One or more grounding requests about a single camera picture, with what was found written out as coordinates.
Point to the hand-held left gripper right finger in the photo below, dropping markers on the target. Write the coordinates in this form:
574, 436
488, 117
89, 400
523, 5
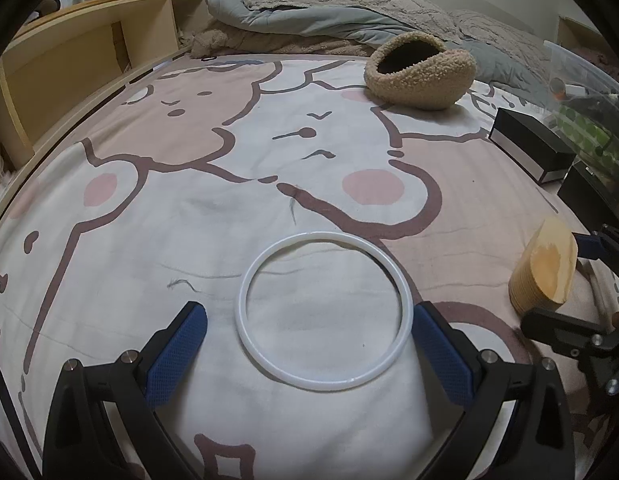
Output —
442, 355

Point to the round wooden block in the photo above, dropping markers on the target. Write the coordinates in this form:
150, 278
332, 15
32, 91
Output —
544, 270

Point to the cartoon printed bed sheet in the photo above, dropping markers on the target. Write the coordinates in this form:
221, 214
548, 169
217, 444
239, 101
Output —
189, 210

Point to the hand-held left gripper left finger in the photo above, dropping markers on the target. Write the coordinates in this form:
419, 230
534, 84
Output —
177, 355

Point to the clear plastic storage box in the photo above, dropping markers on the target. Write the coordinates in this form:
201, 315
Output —
579, 75

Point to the grey quilted duvet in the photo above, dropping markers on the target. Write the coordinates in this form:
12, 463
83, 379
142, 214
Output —
339, 15

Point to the green cloth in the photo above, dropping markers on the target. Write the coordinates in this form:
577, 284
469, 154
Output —
584, 130

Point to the beige fleece blanket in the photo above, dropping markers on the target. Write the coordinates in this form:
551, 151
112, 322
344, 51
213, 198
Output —
249, 42

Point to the beige fleece slipper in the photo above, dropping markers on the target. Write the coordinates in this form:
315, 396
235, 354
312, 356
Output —
429, 85

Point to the dark round object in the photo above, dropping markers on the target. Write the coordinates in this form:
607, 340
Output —
49, 6

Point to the wooden headboard shelf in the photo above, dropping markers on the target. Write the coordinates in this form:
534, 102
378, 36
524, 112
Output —
64, 45

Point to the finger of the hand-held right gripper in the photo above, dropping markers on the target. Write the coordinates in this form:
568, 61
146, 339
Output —
554, 327
587, 246

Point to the black box with silver side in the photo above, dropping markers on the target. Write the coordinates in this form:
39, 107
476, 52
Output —
529, 135

